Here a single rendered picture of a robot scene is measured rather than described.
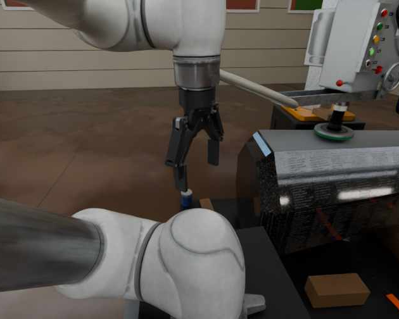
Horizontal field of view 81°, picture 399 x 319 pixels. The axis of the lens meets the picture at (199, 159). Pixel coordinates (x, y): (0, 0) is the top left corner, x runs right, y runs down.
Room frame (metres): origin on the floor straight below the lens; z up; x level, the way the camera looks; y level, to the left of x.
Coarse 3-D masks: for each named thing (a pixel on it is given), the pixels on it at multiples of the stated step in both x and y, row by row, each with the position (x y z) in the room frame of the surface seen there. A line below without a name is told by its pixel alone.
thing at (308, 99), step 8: (288, 96) 1.26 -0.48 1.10; (296, 96) 1.15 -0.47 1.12; (304, 96) 1.16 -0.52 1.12; (312, 96) 1.18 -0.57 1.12; (320, 96) 1.20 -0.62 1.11; (328, 96) 1.22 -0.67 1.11; (336, 96) 1.24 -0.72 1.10; (344, 96) 1.27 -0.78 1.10; (352, 96) 1.29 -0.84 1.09; (360, 96) 1.30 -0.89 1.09; (368, 96) 1.34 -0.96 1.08; (376, 96) 1.37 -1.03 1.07; (384, 96) 1.34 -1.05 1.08; (280, 104) 1.17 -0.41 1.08; (304, 104) 1.16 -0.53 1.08; (312, 104) 1.18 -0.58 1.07
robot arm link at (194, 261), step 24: (192, 216) 0.33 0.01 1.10; (216, 216) 0.33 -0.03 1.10; (168, 240) 0.28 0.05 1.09; (192, 240) 0.27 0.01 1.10; (216, 240) 0.27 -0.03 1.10; (144, 264) 0.28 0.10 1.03; (168, 264) 0.26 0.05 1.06; (192, 264) 0.25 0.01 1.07; (216, 264) 0.25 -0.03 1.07; (240, 264) 0.28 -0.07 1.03; (144, 288) 0.26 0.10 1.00; (168, 288) 0.24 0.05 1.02; (192, 288) 0.23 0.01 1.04; (216, 288) 0.23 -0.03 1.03; (240, 288) 0.26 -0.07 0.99; (168, 312) 0.25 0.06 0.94; (192, 312) 0.23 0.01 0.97; (216, 312) 0.23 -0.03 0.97; (240, 312) 0.27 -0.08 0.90
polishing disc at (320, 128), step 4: (320, 124) 1.43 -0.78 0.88; (324, 124) 1.43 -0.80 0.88; (328, 124) 1.43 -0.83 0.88; (316, 128) 1.35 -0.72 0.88; (320, 128) 1.35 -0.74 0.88; (324, 128) 1.35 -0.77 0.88; (344, 128) 1.35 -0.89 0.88; (348, 128) 1.35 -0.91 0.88; (320, 132) 1.31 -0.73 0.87; (324, 132) 1.29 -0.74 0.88; (328, 132) 1.29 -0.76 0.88; (332, 132) 1.29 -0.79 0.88; (336, 132) 1.29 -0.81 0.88; (340, 132) 1.29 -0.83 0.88; (344, 132) 1.29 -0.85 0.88; (348, 132) 1.29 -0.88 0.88; (352, 132) 1.29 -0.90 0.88; (332, 136) 1.26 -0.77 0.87; (336, 136) 1.25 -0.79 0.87; (340, 136) 1.25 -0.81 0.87; (344, 136) 1.24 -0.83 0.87; (348, 136) 1.25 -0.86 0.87
